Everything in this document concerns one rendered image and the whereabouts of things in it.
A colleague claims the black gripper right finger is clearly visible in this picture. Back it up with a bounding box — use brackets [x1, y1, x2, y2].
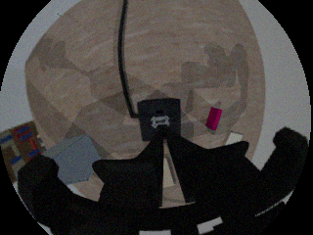
[165, 129, 249, 204]

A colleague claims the magenta rectangular block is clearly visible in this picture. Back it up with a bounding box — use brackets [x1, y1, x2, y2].
[206, 107, 222, 130]

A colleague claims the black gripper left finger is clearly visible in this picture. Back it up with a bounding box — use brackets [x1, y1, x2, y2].
[91, 130, 164, 207]

